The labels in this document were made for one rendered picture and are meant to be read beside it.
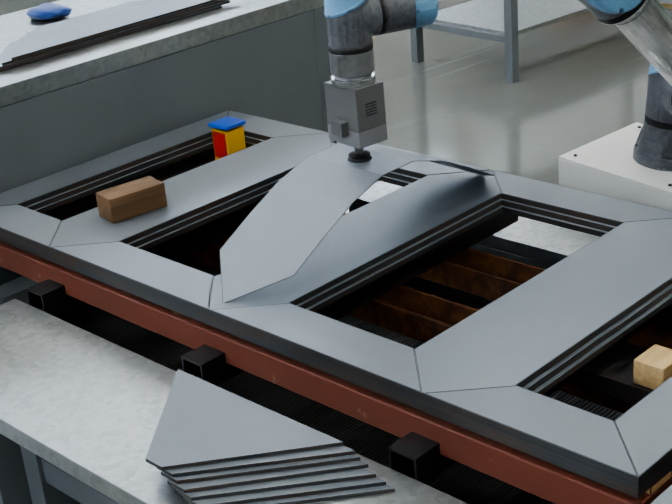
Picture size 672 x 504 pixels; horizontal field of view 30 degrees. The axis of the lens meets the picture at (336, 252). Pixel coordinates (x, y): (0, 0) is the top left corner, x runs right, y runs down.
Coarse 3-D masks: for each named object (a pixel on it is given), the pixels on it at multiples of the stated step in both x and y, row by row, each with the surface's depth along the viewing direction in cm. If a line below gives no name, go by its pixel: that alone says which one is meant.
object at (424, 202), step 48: (192, 144) 280; (240, 192) 249; (432, 192) 239; (480, 192) 237; (0, 240) 242; (144, 240) 233; (336, 240) 222; (384, 240) 220; (432, 240) 223; (144, 288) 212; (288, 288) 205; (336, 288) 207; (240, 336) 197; (624, 336) 187; (384, 384) 176; (528, 384) 173; (480, 432) 166; (624, 480) 151
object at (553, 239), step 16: (368, 192) 288; (384, 192) 287; (352, 208) 287; (512, 224) 264; (528, 224) 263; (544, 224) 262; (496, 240) 259; (512, 240) 256; (528, 240) 256; (544, 240) 255; (560, 240) 254; (576, 240) 254; (592, 240) 253; (528, 256) 255; (544, 256) 252; (560, 256) 249
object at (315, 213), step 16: (272, 192) 216; (288, 192) 214; (304, 192) 213; (256, 208) 215; (272, 208) 213; (288, 208) 211; (304, 208) 210; (320, 208) 208; (336, 208) 206; (288, 224) 208; (304, 224) 207; (320, 224) 205
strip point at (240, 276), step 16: (224, 256) 210; (240, 256) 208; (224, 272) 207; (240, 272) 205; (256, 272) 204; (272, 272) 202; (288, 272) 200; (224, 288) 204; (240, 288) 203; (256, 288) 201
